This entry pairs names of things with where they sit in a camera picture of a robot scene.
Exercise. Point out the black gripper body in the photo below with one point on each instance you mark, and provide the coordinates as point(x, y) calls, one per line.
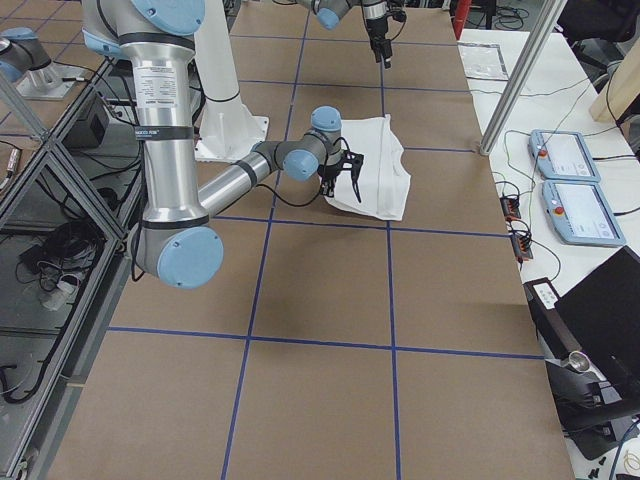
point(331, 174)
point(376, 29)

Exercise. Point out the white long-sleeve printed shirt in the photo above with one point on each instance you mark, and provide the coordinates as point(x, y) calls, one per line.
point(384, 183)

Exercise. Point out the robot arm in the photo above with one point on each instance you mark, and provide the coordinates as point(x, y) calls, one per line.
point(173, 240)
point(329, 13)

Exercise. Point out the clear plastic bag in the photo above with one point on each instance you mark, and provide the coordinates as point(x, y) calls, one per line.
point(483, 61)

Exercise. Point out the upper teach pendant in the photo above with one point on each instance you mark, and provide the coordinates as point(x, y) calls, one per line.
point(562, 155)

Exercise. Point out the teach pendant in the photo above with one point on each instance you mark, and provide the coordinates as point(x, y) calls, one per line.
point(580, 214)
point(562, 155)

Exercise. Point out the lower teach pendant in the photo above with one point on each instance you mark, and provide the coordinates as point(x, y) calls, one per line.
point(580, 214)

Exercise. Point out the black laptop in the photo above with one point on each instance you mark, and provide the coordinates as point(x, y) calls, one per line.
point(592, 334)

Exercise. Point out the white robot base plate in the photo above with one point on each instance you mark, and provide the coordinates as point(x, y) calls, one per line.
point(228, 131)

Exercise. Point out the aluminium frame post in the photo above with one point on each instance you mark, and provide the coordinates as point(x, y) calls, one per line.
point(536, 40)

